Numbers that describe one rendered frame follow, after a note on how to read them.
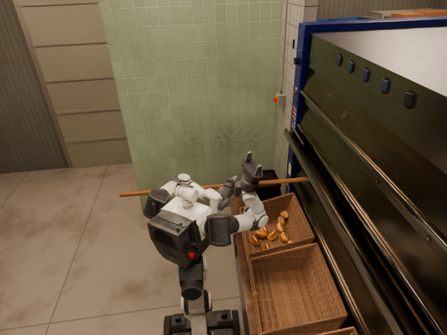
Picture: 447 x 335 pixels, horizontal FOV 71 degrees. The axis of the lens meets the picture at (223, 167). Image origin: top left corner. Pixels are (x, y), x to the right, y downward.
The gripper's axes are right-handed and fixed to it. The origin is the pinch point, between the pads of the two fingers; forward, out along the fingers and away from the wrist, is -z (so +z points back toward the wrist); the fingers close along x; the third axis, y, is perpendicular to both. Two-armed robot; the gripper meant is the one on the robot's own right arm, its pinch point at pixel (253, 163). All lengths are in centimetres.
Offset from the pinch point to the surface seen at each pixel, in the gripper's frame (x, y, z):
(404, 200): -48, 31, -16
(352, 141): -9, 52, 3
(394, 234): -54, 34, 4
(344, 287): -58, 32, 65
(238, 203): 53, 39, 152
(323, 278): -47, 36, 89
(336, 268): -47, 38, 70
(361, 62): 12, 63, -25
